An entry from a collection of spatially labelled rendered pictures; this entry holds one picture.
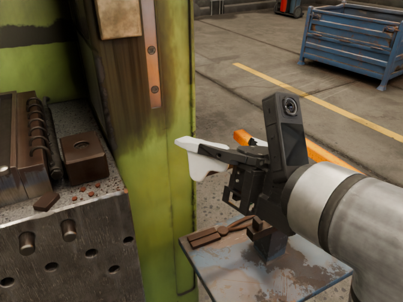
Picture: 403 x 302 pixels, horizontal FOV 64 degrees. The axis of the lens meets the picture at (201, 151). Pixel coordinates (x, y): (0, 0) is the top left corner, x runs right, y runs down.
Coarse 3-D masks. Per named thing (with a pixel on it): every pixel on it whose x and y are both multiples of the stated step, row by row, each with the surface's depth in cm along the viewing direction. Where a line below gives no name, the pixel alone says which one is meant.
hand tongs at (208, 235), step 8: (248, 216) 94; (232, 224) 91; (248, 224) 91; (200, 232) 89; (208, 232) 89; (216, 232) 89; (224, 232) 89; (192, 240) 87; (200, 240) 86; (208, 240) 86; (216, 240) 87; (192, 248) 85
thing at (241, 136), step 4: (236, 132) 83; (240, 132) 83; (244, 132) 83; (236, 136) 83; (240, 136) 82; (244, 136) 82; (248, 136) 82; (236, 140) 84; (240, 140) 82; (244, 140) 80; (248, 140) 80; (240, 144) 82; (244, 144) 81; (248, 144) 79
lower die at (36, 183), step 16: (16, 96) 90; (32, 96) 91; (16, 112) 82; (16, 128) 75; (16, 144) 69; (32, 144) 70; (16, 160) 64; (32, 160) 65; (0, 176) 61; (16, 176) 63; (32, 176) 64; (48, 176) 66; (0, 192) 63; (16, 192) 64; (32, 192) 66
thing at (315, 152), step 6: (306, 138) 81; (306, 144) 78; (312, 144) 78; (312, 150) 76; (318, 150) 76; (324, 150) 76; (312, 156) 77; (318, 156) 75; (324, 156) 74; (330, 156) 74; (336, 162) 72; (342, 162) 72; (348, 168) 70; (354, 168) 70
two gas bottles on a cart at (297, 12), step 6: (282, 0) 704; (288, 0) 694; (294, 0) 681; (276, 6) 721; (282, 6) 709; (288, 6) 702; (294, 6) 679; (300, 6) 682; (276, 12) 725; (282, 12) 722; (288, 12) 711; (294, 12) 680; (300, 12) 690
